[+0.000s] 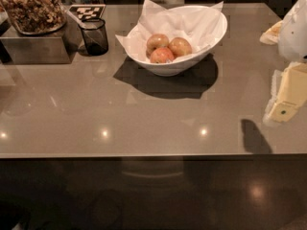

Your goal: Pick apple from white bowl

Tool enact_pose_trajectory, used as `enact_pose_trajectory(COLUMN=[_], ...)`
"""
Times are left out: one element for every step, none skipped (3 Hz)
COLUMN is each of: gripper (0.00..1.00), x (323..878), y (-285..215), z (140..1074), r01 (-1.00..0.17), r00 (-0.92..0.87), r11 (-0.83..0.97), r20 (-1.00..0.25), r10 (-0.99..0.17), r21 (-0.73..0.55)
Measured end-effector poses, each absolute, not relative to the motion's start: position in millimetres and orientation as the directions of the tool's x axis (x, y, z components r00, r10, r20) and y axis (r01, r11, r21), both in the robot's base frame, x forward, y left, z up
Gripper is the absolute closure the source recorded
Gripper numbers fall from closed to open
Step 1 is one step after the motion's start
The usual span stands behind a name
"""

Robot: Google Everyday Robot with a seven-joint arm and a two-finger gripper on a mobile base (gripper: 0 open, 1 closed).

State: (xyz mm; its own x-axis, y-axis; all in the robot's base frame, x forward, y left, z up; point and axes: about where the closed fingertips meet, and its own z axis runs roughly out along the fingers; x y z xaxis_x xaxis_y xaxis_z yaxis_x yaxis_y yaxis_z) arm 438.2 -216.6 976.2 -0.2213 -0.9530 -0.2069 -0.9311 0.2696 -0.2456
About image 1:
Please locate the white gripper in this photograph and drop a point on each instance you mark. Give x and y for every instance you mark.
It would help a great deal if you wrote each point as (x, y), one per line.
(294, 37)

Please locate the white ceramic bowl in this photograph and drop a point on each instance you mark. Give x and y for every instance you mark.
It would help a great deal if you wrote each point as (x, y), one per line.
(180, 64)

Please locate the front red apple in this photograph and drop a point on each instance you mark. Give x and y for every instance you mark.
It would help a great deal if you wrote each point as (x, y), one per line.
(162, 55)

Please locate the white paper liner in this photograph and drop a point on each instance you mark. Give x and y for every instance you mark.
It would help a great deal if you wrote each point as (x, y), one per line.
(200, 25)

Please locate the black mesh cup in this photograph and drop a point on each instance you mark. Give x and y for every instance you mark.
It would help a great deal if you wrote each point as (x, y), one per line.
(94, 36)

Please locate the black white marker card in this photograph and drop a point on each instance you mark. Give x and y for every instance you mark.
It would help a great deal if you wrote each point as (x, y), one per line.
(83, 12)

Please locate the steel box stand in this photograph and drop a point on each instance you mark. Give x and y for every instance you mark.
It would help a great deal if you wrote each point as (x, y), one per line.
(55, 48)

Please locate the glass jar of granola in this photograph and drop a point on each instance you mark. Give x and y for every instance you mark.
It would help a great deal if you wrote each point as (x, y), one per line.
(35, 17)

